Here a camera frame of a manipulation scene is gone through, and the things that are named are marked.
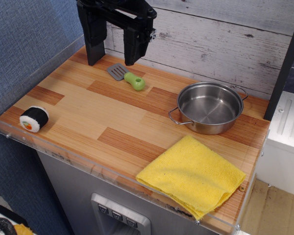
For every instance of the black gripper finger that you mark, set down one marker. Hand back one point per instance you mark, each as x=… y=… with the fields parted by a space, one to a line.
x=94 y=26
x=136 y=43

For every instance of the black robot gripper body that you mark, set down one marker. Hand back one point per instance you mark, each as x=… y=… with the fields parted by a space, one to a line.
x=122 y=13

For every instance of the stainless steel pan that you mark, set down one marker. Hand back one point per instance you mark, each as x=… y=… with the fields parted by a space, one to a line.
x=209 y=108

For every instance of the yellow folded cloth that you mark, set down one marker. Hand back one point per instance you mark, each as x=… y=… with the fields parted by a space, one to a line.
x=193 y=175

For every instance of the plush sushi roll toy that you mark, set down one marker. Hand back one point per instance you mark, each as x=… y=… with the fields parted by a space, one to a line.
x=34 y=118

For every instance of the grey toy fridge cabinet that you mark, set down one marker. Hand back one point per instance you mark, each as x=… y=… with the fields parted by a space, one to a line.
x=74 y=188

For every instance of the silver water dispenser panel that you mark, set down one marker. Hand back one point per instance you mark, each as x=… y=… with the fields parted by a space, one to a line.
x=116 y=219

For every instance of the white toy sink counter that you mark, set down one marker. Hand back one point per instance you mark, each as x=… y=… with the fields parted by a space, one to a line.
x=276 y=162

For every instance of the black and yellow object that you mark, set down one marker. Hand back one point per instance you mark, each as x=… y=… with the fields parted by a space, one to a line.
x=13 y=224

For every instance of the black left post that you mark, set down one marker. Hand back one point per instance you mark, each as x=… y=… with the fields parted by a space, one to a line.
x=94 y=53

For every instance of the black post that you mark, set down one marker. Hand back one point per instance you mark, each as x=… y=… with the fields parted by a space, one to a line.
x=280 y=82
x=94 y=53

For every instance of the grey spatula green handle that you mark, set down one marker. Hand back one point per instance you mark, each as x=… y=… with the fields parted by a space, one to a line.
x=120 y=72

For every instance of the clear acrylic guard rail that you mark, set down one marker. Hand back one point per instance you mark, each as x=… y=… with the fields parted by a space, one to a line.
x=100 y=125

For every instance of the black right post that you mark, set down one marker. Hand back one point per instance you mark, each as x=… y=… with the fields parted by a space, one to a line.
x=280 y=82

